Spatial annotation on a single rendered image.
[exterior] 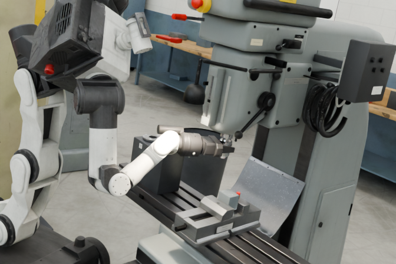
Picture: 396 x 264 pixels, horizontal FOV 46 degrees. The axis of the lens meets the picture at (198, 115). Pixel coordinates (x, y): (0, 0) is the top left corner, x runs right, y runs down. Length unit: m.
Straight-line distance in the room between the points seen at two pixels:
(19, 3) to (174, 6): 5.80
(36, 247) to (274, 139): 1.18
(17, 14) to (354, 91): 2.11
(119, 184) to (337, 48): 1.03
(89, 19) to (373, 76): 0.99
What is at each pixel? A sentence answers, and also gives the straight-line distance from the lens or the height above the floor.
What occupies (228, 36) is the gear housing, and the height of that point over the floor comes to 1.67.
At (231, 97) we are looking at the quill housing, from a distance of 1.65.
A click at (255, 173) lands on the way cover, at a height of 1.04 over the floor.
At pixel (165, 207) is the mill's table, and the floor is 0.93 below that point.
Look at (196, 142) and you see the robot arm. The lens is 1.72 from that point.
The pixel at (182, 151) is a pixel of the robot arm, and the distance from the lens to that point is 1.72.
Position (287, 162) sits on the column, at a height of 1.14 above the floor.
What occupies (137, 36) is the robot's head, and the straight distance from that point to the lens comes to 1.60.
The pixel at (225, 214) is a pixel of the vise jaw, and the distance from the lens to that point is 1.76.
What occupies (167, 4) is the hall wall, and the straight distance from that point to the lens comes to 8.86.
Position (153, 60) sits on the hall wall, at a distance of 9.08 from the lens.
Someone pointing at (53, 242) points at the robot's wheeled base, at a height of 0.57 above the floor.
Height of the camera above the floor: 1.81
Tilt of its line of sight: 15 degrees down
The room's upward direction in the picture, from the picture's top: 10 degrees clockwise
